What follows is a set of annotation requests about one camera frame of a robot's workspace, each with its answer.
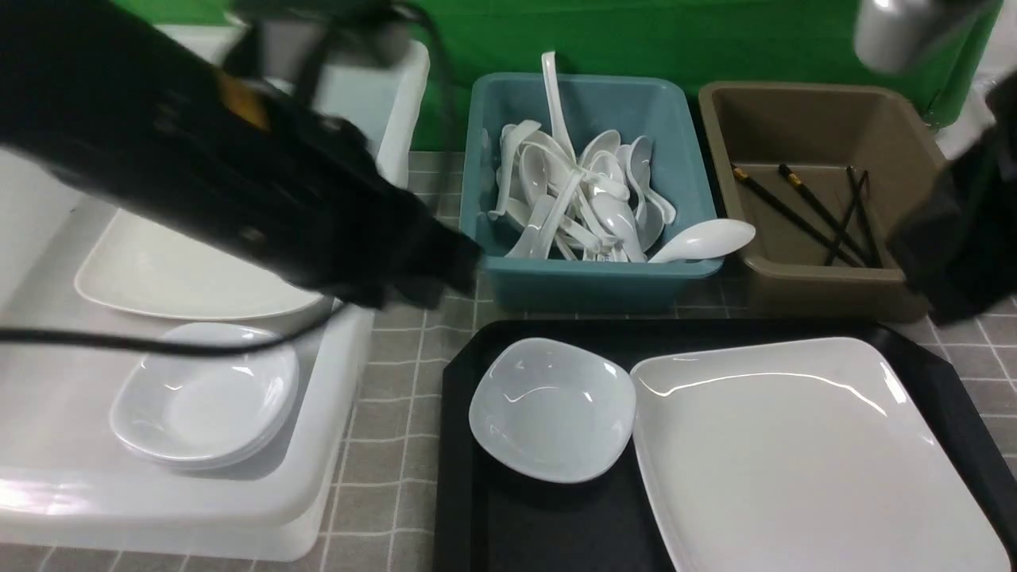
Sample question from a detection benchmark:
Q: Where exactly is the large white rice plate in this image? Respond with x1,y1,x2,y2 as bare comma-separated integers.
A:
631,337,1012,571

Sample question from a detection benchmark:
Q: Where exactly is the upright white spoon in bin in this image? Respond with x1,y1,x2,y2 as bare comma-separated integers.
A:
541,51,575,162

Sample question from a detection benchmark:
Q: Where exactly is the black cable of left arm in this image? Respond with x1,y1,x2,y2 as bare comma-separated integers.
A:
0,0,462,357

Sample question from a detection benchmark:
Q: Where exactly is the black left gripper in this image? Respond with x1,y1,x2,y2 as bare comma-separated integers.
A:
151,71,484,311

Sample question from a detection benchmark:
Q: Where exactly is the white bowl in tub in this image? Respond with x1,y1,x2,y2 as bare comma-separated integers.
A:
108,343,300,471

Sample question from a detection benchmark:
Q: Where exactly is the grey checked tablecloth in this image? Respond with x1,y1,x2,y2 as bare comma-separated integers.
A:
2,156,1015,571

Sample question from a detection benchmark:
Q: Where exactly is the pile of white spoons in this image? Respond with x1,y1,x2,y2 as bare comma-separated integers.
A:
483,120,677,261

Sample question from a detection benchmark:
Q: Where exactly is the green backdrop cloth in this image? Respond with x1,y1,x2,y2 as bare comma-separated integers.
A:
111,0,1005,152

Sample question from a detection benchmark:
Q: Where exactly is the white bowl tray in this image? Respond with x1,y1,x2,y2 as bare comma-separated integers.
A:
468,338,636,485

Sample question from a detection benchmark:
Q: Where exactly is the teal plastic bin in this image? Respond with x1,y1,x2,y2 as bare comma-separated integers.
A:
460,72,723,314

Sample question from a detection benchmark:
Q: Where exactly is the brown plastic bin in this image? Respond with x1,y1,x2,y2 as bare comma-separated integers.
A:
698,81,947,323

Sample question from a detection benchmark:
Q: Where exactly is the white spoon on bin rim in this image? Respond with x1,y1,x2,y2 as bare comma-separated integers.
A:
648,218,756,264

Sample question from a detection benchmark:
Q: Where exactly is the large white plastic tub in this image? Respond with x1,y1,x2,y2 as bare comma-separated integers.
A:
0,24,431,562

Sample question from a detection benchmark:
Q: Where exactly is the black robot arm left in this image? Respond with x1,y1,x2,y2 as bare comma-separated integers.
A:
2,1,482,308

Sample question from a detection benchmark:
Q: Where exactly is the white square plate in tub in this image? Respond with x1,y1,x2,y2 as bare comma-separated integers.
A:
74,210,330,322

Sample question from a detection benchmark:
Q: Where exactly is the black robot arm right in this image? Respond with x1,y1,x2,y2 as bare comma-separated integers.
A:
853,1,1016,327

